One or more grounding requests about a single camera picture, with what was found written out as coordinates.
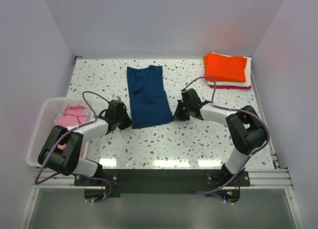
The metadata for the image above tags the navy blue printed t-shirt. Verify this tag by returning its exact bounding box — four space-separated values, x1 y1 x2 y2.
127 65 173 129

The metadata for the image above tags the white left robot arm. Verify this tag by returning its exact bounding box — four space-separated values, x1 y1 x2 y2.
38 99 132 185

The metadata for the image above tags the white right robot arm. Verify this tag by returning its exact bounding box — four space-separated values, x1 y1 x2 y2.
173 88 270 186

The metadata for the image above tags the pink t-shirt in basket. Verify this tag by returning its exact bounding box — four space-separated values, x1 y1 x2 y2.
54 104 90 160

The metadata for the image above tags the folded orange t-shirt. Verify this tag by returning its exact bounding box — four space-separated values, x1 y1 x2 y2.
203 53 247 82

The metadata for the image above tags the folded magenta t-shirt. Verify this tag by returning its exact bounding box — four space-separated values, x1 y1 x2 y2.
216 85 251 90

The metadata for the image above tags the white plastic laundry basket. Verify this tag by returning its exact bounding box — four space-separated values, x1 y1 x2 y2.
26 97 88 167

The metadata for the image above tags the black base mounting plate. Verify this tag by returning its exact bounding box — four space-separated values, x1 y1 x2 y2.
74 168 251 199

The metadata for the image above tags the aluminium frame rail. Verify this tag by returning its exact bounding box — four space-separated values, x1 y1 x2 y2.
31 169 294 189

